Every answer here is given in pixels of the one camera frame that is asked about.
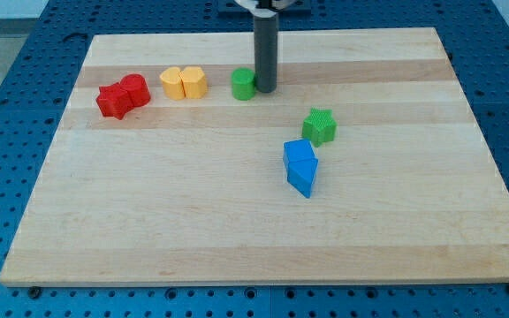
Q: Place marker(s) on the green star block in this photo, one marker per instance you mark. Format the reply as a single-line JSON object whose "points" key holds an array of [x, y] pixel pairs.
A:
{"points": [[319, 127]]}

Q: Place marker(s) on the red star block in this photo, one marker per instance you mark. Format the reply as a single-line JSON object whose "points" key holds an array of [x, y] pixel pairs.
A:
{"points": [[114, 101]]}

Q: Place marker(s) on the blue cube block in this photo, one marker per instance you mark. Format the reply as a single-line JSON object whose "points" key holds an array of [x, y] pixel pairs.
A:
{"points": [[297, 150]]}

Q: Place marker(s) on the blue triangle block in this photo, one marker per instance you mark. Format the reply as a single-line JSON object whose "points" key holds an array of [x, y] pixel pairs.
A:
{"points": [[301, 175]]}

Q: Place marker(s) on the green cylinder block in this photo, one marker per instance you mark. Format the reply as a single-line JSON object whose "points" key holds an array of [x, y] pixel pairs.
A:
{"points": [[243, 84]]}

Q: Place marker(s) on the yellow pentagon block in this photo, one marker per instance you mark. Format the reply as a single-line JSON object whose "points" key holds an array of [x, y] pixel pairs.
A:
{"points": [[194, 82]]}

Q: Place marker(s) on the yellow heart block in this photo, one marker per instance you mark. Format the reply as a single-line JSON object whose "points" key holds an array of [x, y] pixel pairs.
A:
{"points": [[172, 83]]}

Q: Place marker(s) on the wooden board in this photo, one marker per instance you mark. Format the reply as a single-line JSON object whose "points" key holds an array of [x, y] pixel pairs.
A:
{"points": [[194, 191]]}

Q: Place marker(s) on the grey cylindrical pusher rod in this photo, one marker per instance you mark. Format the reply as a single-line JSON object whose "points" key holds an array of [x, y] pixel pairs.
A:
{"points": [[265, 50]]}

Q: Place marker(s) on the red cylinder block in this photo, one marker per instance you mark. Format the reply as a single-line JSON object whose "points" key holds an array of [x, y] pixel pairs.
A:
{"points": [[137, 88]]}

